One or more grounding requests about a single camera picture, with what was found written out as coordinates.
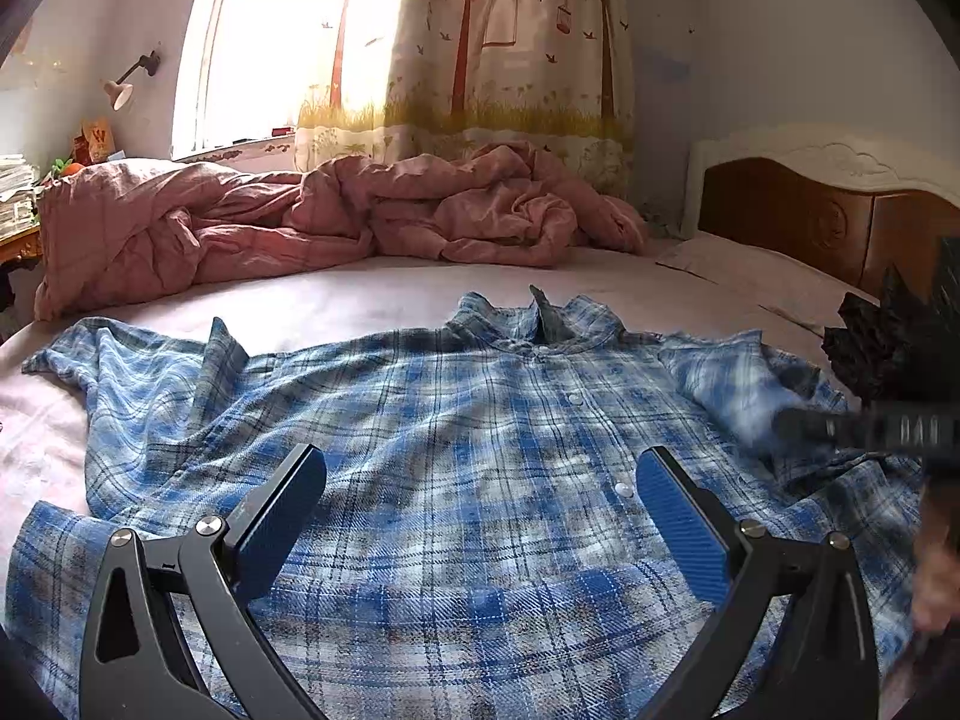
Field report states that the pink quilt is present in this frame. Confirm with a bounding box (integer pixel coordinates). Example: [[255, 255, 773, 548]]
[[34, 141, 652, 320]]

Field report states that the orange paper bag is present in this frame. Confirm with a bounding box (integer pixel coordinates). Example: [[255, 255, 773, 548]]
[[73, 118, 113, 164]]

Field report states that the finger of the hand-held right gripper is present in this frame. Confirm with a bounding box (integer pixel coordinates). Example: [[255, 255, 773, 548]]
[[772, 405, 871, 452]]

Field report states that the blue plaid shirt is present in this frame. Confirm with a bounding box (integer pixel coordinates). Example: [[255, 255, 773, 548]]
[[4, 285, 927, 720]]

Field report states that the stack of papers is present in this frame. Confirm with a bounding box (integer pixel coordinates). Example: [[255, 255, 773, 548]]
[[0, 155, 38, 226]]

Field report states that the gilded wooden side table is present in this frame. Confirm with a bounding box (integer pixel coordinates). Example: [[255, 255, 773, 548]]
[[0, 225, 44, 269]]

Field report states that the person's right hand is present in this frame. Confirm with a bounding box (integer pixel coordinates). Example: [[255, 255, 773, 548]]
[[911, 480, 960, 640]]

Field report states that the pink pillow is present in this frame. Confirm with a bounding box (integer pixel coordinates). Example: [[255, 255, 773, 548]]
[[656, 231, 878, 332]]

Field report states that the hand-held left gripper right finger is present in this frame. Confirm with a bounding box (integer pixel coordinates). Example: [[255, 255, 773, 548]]
[[636, 446, 882, 720]]

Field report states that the tree print curtain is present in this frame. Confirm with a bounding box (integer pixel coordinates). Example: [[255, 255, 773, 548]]
[[294, 0, 635, 200]]

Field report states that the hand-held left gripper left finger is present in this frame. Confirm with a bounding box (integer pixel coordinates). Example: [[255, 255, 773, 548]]
[[79, 444, 327, 720]]

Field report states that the wall lamp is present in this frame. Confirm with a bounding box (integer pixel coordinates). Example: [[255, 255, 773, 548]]
[[103, 51, 161, 110]]

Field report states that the black garment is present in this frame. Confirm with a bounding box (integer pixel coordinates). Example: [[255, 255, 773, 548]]
[[821, 236, 960, 412]]

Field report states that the window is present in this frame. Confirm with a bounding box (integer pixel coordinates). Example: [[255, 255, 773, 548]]
[[172, 0, 421, 160]]

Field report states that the wooden headboard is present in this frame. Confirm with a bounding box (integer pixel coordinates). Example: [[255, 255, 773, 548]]
[[682, 124, 960, 308]]

